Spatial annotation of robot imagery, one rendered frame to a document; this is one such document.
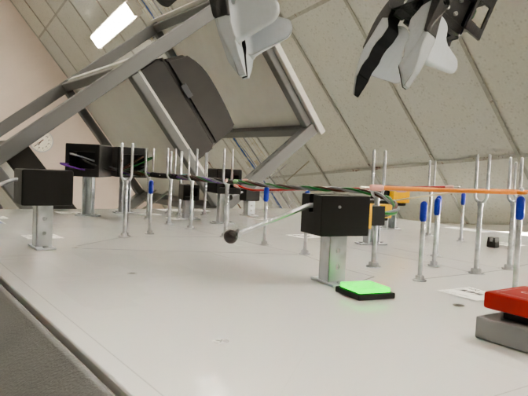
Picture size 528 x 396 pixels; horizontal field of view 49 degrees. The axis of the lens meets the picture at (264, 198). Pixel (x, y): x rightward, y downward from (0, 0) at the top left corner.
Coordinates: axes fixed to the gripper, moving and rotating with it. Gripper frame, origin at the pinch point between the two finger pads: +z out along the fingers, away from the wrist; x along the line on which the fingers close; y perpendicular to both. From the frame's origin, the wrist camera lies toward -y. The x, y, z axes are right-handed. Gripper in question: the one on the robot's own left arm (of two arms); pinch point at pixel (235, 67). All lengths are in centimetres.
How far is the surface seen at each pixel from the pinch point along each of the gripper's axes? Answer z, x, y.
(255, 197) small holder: -10, 77, -28
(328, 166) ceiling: -116, 395, -82
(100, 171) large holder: -12, 45, -48
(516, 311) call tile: 25.0, -2.5, 19.6
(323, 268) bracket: 18.2, 11.7, 2.9
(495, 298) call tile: 24.0, -1.8, 18.4
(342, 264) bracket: 18.0, 11.9, 4.9
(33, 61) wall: -372, 499, -476
